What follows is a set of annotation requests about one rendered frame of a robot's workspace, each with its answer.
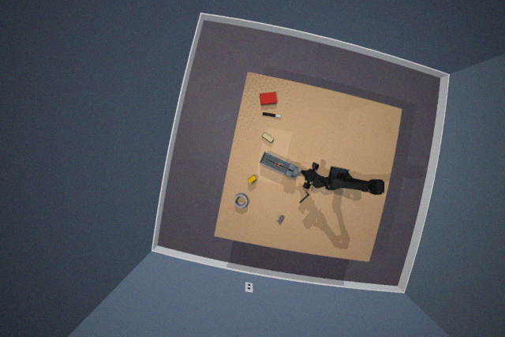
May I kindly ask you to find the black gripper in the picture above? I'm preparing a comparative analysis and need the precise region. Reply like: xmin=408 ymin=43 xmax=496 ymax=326
xmin=302 ymin=163 xmax=321 ymax=189

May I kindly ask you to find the red rectangular block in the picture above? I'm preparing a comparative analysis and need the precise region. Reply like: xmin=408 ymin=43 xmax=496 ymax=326
xmin=260 ymin=92 xmax=277 ymax=105

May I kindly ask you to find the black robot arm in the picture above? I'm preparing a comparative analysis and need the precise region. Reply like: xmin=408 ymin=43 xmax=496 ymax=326
xmin=306 ymin=170 xmax=384 ymax=195

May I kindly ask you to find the grey hollow cylinder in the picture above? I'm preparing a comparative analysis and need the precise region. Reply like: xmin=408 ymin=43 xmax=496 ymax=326
xmin=234 ymin=193 xmax=248 ymax=208

